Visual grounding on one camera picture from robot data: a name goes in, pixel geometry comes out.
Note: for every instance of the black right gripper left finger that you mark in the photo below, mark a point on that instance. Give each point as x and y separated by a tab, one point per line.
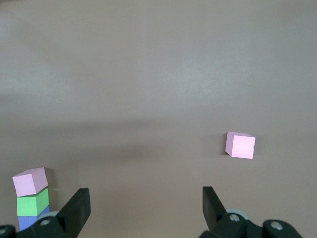
74	213

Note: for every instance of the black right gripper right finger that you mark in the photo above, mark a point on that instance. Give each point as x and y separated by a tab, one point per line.
214	213

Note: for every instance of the light pink foam block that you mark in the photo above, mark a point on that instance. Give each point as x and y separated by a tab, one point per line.
27	183
242	146

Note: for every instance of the purple foam block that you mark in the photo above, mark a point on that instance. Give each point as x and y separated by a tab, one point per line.
26	221

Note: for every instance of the green foam block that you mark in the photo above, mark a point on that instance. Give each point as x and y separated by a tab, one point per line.
27	205

